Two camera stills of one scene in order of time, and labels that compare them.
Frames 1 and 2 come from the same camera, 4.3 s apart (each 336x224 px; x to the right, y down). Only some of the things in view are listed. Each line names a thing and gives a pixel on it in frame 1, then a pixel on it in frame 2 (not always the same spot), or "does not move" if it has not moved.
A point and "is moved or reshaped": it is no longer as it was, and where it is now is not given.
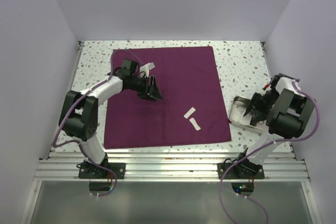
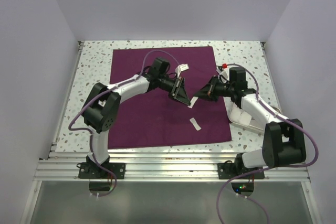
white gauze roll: x=189 y=113 -> x=193 y=102
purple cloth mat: x=192 y=108 does not move
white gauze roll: x=195 y=124 does not move
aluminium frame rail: x=167 y=166 does not move
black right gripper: x=263 y=113 -> x=208 y=92
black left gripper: x=149 y=92 -> x=178 y=92
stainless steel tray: x=238 y=107 is moved or reshaped
